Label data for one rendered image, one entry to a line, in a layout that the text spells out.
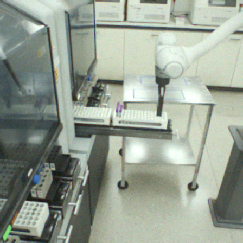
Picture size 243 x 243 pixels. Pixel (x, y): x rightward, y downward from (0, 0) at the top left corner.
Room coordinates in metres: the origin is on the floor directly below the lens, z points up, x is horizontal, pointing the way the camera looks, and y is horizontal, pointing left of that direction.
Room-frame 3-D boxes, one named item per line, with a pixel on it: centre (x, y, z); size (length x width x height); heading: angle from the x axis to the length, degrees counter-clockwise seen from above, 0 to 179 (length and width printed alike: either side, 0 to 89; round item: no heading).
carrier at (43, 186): (0.73, 0.30, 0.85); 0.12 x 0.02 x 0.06; 176
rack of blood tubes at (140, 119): (1.26, -0.10, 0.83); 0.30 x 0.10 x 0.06; 86
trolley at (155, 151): (1.74, -0.30, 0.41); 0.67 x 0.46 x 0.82; 90
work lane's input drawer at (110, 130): (1.27, 0.04, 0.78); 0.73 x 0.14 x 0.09; 85
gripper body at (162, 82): (1.25, -0.20, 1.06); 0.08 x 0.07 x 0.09; 175
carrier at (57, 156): (0.89, 0.29, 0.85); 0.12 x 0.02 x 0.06; 176
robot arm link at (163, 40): (1.24, -0.20, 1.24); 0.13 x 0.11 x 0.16; 2
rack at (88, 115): (1.28, 0.22, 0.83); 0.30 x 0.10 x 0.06; 85
